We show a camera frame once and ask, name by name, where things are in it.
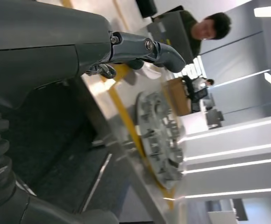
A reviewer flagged stainless steel workbench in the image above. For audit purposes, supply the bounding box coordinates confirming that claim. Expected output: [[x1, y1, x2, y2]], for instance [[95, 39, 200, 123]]
[[36, 0, 190, 224]]

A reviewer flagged grey laptop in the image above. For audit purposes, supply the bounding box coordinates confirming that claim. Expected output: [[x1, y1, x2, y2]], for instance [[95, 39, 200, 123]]
[[147, 11, 195, 65]]

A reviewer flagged grey plastic wheel hubcap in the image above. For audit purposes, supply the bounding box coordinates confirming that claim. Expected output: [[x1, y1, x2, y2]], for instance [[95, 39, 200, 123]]
[[136, 90, 185, 190]]

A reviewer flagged brown cardboard box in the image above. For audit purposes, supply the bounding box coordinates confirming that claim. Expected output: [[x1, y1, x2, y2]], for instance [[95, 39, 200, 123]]
[[162, 77, 192, 117]]

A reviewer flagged person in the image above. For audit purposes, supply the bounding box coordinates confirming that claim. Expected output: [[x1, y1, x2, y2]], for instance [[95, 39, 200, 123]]
[[179, 10, 232, 59], [191, 77, 215, 103]]

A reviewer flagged white lit display block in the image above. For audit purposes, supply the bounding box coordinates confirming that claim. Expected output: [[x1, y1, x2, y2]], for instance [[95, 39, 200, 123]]
[[177, 113, 271, 203]]

